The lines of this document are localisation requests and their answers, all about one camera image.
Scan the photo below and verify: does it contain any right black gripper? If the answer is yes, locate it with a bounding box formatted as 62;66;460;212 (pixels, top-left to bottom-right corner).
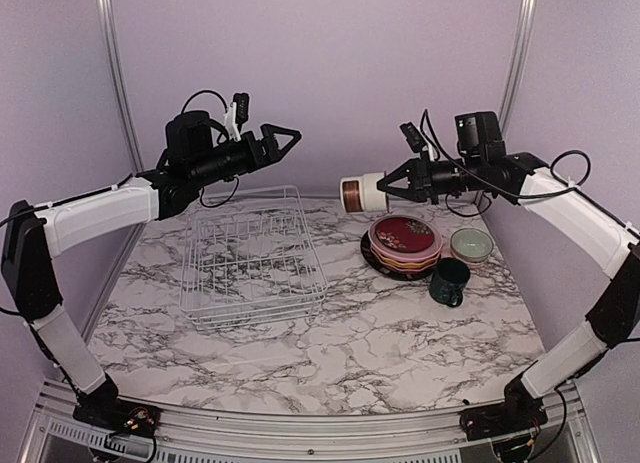
377;150;485;204

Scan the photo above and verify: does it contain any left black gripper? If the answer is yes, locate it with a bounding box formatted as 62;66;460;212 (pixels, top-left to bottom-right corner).
189;121;301;187

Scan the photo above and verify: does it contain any brown and white cup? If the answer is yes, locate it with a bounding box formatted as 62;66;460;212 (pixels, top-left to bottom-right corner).
339;172;389;213

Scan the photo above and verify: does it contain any dark brown plate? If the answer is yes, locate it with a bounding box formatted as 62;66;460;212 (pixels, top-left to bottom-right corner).
373;216;435;254

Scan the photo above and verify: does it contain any pink plate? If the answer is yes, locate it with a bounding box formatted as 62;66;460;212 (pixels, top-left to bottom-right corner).
367;225;444;263

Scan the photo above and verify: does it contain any black striped plate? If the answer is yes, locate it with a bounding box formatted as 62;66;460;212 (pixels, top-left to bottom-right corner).
360;232;442;281

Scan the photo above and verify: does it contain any yellow polka dot plate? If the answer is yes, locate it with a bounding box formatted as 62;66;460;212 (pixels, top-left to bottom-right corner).
371;249;442;274

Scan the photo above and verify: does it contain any pale green bowl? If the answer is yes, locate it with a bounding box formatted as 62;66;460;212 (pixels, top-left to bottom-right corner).
450;228;494;264

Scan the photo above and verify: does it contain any dark green mug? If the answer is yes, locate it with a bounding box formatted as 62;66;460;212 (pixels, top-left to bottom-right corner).
429;257;471;308

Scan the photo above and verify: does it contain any red patterned white bowl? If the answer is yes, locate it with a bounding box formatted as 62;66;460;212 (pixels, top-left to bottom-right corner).
452;255;488;269

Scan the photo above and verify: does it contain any maroon polka dot plate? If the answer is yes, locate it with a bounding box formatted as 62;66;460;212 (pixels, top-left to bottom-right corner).
365;253;441;275

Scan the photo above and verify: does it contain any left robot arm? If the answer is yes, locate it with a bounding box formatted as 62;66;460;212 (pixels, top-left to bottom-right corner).
1;113;302;428

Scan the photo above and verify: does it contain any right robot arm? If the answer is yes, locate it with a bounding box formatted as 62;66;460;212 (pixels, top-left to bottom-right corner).
376;153;639;431

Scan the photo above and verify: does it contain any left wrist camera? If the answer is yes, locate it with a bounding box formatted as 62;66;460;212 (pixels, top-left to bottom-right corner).
162;89;250;159

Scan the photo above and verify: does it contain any white wire dish rack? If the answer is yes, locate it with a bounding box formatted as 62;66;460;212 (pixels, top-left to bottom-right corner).
179;185;328;331

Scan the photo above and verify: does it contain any right aluminium frame post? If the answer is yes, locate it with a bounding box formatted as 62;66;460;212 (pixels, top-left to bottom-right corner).
499;0;538;134

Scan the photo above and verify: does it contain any aluminium frame post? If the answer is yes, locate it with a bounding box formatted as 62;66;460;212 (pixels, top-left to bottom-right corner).
97;0;144;172
499;0;538;134

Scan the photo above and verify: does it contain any left aluminium frame post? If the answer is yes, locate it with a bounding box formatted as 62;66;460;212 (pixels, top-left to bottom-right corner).
97;0;144;172

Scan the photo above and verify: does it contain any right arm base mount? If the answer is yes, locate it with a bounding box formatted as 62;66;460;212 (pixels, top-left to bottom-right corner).
459;402;548;441

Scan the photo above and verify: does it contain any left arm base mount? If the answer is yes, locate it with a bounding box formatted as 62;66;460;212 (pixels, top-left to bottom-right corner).
73;399;161;438

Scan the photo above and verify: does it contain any front aluminium rail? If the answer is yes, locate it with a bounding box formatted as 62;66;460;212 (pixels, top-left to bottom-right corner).
18;380;601;462

